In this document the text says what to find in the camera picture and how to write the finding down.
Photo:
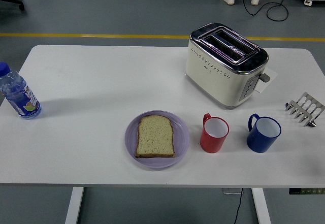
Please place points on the purple round plate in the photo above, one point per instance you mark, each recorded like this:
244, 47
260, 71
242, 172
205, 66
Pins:
131, 142

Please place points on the white table leg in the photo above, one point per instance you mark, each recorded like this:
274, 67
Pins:
261, 206
75, 206

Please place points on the slice of white bread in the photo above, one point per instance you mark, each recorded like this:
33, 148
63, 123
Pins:
155, 137

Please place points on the blue enamel cup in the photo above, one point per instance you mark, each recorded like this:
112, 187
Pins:
261, 142

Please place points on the black table control panel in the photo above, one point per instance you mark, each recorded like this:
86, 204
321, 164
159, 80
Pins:
304, 191

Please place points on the grey under-table power box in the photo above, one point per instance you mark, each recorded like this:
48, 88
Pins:
229, 191

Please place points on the cream chrome toaster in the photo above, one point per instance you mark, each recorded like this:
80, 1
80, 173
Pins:
215, 81

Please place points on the clear blue-capped water bottle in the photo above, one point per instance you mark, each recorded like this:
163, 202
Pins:
20, 97

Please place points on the red enamel cup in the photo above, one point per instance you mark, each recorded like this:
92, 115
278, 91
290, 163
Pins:
212, 145

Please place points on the silver metal toast rack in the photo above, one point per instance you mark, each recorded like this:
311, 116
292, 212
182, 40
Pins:
307, 102

